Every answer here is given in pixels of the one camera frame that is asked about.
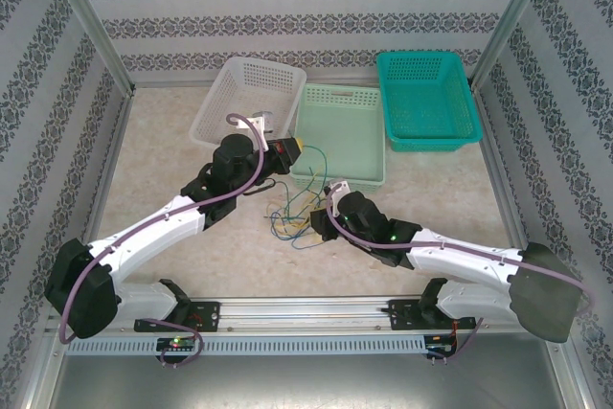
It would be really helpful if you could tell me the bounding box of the thin green cable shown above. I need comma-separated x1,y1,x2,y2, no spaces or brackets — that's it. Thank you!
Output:
282,144,331,218
267,167,325,251

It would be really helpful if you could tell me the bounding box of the thin blue cable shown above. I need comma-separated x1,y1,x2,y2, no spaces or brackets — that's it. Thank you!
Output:
267,188,336,242
264,188,317,250

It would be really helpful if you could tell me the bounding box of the light green plastic basket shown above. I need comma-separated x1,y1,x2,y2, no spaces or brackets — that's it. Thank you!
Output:
289,82,388,190

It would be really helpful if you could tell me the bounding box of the white perforated plastic basket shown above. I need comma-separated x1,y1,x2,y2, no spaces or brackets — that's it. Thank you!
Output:
190,57,308,149

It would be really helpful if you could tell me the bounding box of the teal perforated plastic basket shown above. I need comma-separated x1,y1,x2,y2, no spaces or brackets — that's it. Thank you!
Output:
375,51,484,153

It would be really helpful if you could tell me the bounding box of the grey metal sheet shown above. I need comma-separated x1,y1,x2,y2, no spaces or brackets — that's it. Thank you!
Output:
47,355,576,409

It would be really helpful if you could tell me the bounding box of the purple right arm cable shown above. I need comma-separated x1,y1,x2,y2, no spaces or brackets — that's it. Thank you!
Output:
325,181,597,368

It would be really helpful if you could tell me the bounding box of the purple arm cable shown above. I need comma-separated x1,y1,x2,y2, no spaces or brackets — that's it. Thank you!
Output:
325,181,597,368
57,113,269,368

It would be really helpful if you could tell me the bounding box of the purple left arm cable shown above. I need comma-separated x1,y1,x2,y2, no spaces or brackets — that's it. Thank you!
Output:
57,113,269,368

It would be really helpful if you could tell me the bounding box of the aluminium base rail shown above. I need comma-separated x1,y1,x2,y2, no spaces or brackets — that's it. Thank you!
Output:
46,296,562,333

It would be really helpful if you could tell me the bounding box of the slotted grey cable duct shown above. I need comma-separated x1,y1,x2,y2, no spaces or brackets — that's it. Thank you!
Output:
64,334,427,357

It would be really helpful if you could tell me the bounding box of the aluminium frame side rail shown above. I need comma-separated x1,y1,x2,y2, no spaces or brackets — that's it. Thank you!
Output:
71,86,138,247
471,85,566,300

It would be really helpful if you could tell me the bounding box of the aluminium frame post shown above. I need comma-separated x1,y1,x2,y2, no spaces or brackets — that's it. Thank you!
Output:
37,0,137,94
470,0,560,89

